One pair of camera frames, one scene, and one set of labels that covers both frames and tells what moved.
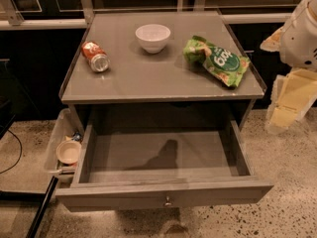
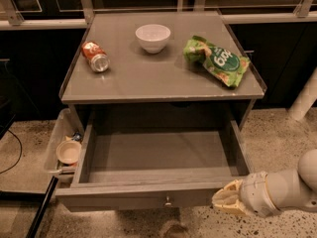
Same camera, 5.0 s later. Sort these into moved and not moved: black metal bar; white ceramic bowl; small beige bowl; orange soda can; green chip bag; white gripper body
Moved: white gripper body
Not moved: orange soda can; green chip bag; white ceramic bowl; black metal bar; small beige bowl
